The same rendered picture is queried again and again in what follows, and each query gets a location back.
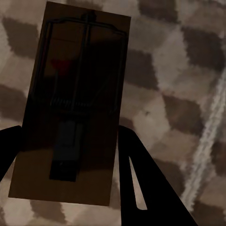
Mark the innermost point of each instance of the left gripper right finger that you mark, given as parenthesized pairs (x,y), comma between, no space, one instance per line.
(164,207)

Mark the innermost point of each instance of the mousetrap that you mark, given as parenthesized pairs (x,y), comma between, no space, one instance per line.
(71,119)

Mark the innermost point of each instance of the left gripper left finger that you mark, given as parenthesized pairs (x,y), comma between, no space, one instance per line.
(10,144)

